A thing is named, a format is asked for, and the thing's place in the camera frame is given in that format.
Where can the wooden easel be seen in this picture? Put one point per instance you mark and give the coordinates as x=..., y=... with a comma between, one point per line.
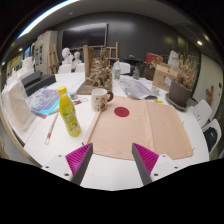
x=53, y=60
x=112, y=51

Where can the white plaster bust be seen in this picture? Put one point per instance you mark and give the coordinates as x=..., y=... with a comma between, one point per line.
x=77, y=58
x=66, y=55

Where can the brown figure sculpture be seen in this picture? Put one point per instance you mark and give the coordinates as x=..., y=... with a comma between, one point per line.
x=98, y=75

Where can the black side table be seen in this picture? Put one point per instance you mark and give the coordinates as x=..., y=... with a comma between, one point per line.
x=131, y=61

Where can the small white jar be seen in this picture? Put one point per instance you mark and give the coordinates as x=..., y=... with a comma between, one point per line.
x=73, y=96

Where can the flat round red coaster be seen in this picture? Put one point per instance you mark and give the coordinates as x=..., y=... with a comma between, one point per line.
x=121, y=111

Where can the grey pot with dried plant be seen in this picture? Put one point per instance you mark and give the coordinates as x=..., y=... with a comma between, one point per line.
x=180, y=93

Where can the small glass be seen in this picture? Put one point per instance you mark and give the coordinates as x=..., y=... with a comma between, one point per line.
x=155, y=90

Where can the grey plant saucer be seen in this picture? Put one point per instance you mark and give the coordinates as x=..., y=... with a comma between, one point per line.
x=173, y=104

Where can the yellow drink bottle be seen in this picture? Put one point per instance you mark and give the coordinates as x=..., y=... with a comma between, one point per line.
x=69, y=115

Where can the cardboard box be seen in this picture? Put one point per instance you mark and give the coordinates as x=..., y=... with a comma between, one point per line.
x=163, y=77

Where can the white spray bottle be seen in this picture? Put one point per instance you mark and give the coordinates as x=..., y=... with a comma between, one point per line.
x=117, y=71

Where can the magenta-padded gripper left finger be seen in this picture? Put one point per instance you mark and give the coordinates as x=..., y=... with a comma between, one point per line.
x=78, y=159

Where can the round ceiling spotlight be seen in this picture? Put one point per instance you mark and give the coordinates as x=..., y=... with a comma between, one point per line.
x=199, y=43

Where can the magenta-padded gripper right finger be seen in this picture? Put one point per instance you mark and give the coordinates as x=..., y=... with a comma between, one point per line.
x=146, y=159

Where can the white chair with black seat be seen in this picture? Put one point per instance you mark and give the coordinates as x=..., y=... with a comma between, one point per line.
x=211, y=136

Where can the red box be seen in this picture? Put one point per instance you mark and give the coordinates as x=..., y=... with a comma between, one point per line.
x=151, y=58

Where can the black flat boxes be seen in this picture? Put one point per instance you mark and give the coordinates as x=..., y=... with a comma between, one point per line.
x=38, y=82

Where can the dark wall screen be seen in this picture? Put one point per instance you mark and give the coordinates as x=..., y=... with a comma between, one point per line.
x=85, y=36

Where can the beige cabinet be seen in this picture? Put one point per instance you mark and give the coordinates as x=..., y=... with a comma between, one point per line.
x=42, y=50

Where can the small yellow tag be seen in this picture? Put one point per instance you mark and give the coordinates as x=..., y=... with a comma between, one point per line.
x=158, y=101

